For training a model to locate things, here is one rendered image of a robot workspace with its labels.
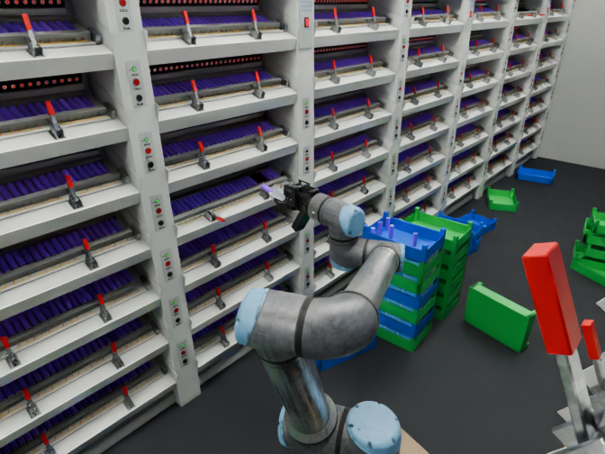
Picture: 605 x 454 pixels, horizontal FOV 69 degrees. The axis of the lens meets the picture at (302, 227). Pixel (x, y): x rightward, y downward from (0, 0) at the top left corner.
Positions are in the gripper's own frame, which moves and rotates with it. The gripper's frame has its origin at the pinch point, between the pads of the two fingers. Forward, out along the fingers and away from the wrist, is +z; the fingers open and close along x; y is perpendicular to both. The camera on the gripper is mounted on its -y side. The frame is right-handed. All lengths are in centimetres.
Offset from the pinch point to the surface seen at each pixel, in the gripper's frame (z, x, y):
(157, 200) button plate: 14.4, 36.4, 4.0
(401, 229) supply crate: -12, -68, -33
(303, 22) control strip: 18, -31, 54
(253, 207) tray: 16.5, -3.3, -11.4
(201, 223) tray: 16.9, 20.1, -10.7
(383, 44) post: 29, -98, 43
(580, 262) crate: -66, -185, -77
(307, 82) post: 18, -34, 32
